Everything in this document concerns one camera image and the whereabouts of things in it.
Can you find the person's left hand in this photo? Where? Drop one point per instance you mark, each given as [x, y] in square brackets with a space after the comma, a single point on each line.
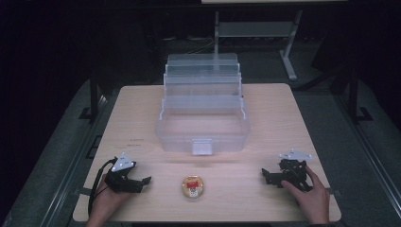
[105, 201]

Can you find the person's right hand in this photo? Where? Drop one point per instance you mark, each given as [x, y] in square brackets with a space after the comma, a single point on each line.
[310, 198]

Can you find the clear plastic tiered storage box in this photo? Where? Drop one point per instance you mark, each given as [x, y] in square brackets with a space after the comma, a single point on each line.
[201, 126]

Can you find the white metal stand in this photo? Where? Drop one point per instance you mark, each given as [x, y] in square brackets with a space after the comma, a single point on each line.
[257, 38]

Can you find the black metal stand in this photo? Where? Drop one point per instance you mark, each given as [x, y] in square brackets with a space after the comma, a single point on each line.
[354, 97]
[94, 94]

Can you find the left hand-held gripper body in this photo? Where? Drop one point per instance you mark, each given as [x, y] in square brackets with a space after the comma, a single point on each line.
[121, 176]

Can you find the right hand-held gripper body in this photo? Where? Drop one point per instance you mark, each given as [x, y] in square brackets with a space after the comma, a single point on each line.
[291, 170]

